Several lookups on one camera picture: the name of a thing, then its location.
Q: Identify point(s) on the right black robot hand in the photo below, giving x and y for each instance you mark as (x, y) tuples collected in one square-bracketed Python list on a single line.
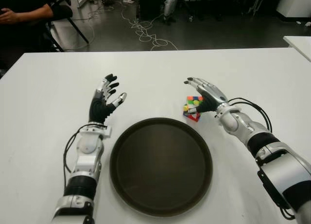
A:
[(212, 97)]

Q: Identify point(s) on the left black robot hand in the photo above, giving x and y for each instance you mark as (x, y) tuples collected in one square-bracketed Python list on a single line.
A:
[(98, 108)]

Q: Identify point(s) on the multicoloured Rubik's cube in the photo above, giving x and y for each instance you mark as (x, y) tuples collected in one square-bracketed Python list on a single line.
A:
[(193, 100)]

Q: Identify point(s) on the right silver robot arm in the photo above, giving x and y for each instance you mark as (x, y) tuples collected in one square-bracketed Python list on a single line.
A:
[(284, 168)]

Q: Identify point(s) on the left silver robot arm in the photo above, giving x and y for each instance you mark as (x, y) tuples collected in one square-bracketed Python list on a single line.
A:
[(88, 143)]

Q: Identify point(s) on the dark brown round plate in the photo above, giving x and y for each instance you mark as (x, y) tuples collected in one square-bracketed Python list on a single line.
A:
[(161, 165)]

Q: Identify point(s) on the small white floor object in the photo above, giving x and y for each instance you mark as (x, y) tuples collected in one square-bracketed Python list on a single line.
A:
[(191, 18)]

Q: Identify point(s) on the grey folded tripod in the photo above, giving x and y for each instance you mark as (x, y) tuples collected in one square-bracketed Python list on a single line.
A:
[(253, 5)]

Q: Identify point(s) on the silver humanoid robot legs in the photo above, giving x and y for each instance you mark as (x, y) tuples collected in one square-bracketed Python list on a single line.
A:
[(168, 5)]

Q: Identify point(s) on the white side table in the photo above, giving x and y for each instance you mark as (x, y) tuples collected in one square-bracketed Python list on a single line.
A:
[(301, 45)]

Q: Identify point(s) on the black office chair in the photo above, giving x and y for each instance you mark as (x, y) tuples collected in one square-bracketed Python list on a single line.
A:
[(62, 11)]

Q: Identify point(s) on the black cabinet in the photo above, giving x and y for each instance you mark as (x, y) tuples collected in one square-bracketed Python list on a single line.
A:
[(150, 5)]

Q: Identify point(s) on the white power strip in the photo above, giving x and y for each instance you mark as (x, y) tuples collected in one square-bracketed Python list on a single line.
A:
[(128, 1)]

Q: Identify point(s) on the white paper scrap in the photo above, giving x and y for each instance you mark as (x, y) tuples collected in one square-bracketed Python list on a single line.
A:
[(308, 24), (298, 23)]

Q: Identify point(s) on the white machine base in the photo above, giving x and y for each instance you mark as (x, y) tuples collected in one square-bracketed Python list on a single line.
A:
[(296, 3)]

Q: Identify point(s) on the seated person in black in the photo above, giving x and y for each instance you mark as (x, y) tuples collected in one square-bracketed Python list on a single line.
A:
[(22, 0)]

